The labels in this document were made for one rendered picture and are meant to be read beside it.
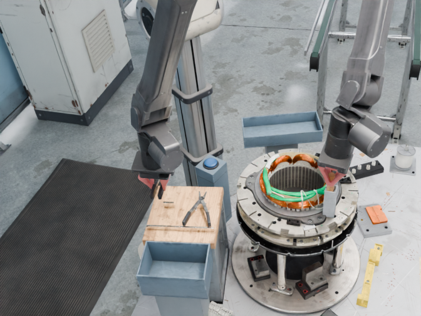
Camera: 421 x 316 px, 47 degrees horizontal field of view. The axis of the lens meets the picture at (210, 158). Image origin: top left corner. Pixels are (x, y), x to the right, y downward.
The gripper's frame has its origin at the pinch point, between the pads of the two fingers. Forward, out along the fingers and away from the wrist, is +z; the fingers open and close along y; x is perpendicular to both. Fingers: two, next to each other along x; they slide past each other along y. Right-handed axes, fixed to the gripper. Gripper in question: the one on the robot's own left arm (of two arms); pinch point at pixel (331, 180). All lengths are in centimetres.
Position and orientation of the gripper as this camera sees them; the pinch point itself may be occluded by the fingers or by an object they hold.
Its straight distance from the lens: 117.1
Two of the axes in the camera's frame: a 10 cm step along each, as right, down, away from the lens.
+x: -9.1, -2.6, 3.2
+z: 0.1, 7.5, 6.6
